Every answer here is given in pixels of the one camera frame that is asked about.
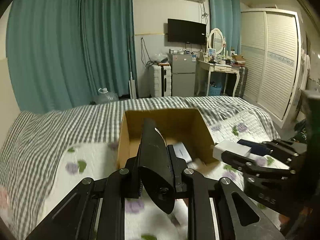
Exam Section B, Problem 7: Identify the grey UGREEN power bank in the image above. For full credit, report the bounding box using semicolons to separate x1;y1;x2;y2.
173;142;193;163

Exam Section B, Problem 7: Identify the white charger block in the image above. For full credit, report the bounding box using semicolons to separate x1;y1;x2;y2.
213;140;251;161

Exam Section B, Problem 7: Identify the black sheathed knife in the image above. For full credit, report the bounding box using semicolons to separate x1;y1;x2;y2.
138;118;175;214

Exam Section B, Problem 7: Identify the brown cardboard box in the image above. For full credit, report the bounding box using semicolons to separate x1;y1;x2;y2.
117;108;219;172

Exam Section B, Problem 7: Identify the blue plastic basket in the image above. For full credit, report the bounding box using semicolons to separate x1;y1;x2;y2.
208;84;222;96

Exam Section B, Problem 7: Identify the dark grey suitcase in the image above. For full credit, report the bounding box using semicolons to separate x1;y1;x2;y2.
235;66;248;98

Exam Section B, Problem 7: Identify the white dressing table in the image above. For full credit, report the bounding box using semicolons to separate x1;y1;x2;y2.
196;59;240;97

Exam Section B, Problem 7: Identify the white ribbed suitcase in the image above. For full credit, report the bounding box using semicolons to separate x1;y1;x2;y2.
149;64;171;98

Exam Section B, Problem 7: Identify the clear water jug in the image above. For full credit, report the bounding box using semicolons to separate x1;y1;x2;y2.
94;88;119;105

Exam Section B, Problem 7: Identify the white flat mop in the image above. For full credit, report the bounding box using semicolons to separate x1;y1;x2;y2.
127;34;137;99

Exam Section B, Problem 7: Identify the grey small refrigerator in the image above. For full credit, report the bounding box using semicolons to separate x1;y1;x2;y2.
169;54;196;97

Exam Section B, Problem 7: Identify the white louvred wardrobe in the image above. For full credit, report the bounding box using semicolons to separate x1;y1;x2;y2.
241;8;302;127

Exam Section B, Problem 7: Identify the grey checked bed sheet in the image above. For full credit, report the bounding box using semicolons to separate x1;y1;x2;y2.
1;96;279;239

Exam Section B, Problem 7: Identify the white oval mirror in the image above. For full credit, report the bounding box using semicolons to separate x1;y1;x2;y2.
207;28;225;54

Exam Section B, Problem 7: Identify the teal curtain by wardrobe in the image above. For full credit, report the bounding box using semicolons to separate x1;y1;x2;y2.
209;0;241;54

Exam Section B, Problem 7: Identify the large teal curtain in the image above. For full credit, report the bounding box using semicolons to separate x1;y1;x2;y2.
6;0;136;113

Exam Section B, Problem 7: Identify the black wall television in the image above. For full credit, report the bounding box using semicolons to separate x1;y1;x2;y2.
167;18;207;45

